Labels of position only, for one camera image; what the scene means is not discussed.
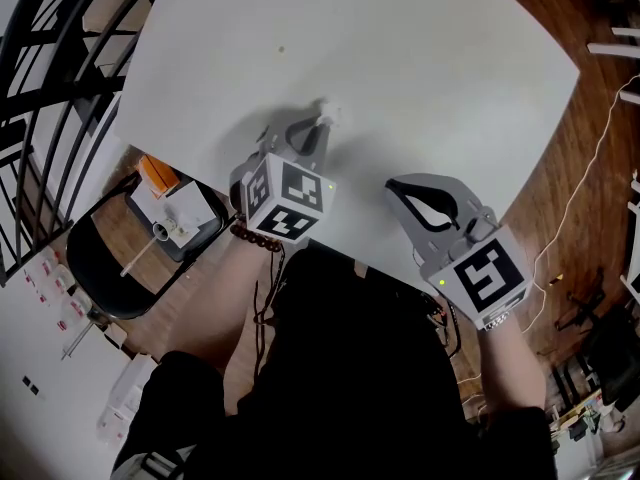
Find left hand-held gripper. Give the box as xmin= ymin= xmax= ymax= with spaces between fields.
xmin=229 ymin=116 xmax=338 ymax=245

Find person's left forearm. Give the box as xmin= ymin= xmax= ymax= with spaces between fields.
xmin=167 ymin=237 xmax=287 ymax=375

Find long white cable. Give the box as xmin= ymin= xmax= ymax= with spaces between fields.
xmin=522 ymin=71 xmax=640 ymax=335

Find white paper stack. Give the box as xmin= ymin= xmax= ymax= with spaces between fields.
xmin=129 ymin=180 xmax=219 ymax=249

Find thin wooden stick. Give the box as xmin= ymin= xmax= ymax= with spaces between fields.
xmin=119 ymin=237 xmax=159 ymax=277

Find orange box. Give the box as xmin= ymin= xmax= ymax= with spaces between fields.
xmin=137 ymin=155 xmax=181 ymax=201

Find black tripod stand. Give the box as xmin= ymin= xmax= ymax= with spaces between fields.
xmin=554 ymin=267 xmax=609 ymax=330

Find black waist cable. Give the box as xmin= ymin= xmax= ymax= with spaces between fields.
xmin=423 ymin=292 xmax=464 ymax=360

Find white square table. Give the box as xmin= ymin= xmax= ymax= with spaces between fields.
xmin=113 ymin=0 xmax=581 ymax=300

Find black office chair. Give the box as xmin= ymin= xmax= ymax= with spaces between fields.
xmin=584 ymin=302 xmax=640 ymax=410

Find white shelf rack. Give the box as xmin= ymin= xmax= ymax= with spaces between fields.
xmin=586 ymin=25 xmax=640 ymax=305

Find black metal railing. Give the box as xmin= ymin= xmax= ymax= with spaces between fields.
xmin=0 ymin=0 xmax=167 ymax=290

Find small white cloth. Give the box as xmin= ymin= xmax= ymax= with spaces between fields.
xmin=311 ymin=97 xmax=344 ymax=130

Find person's black clothing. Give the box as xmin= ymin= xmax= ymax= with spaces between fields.
xmin=112 ymin=245 xmax=559 ymax=480

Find black folding chair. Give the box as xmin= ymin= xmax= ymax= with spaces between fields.
xmin=65 ymin=167 xmax=237 ymax=321

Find brown bead bracelet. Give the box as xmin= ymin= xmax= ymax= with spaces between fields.
xmin=229 ymin=220 xmax=283 ymax=256

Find clear bottle red label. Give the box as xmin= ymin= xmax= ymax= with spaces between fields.
xmin=42 ymin=267 xmax=72 ymax=295
xmin=58 ymin=292 xmax=94 ymax=323
xmin=23 ymin=255 xmax=57 ymax=280

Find thin black cord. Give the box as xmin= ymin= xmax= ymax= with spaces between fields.
xmin=252 ymin=247 xmax=287 ymax=370

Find grey strap with buckle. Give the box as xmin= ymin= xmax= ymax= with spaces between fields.
xmin=110 ymin=447 xmax=201 ymax=480

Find white cabinet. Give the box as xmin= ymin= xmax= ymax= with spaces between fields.
xmin=0 ymin=267 xmax=162 ymax=480

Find silver metal watch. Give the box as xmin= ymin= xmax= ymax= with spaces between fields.
xmin=477 ymin=312 xmax=512 ymax=334

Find white flat boxes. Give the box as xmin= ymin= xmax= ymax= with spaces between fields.
xmin=97 ymin=355 xmax=159 ymax=443

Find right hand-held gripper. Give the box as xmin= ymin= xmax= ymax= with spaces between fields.
xmin=385 ymin=172 xmax=534 ymax=332

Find person's right forearm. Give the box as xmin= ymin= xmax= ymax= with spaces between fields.
xmin=477 ymin=325 xmax=547 ymax=420

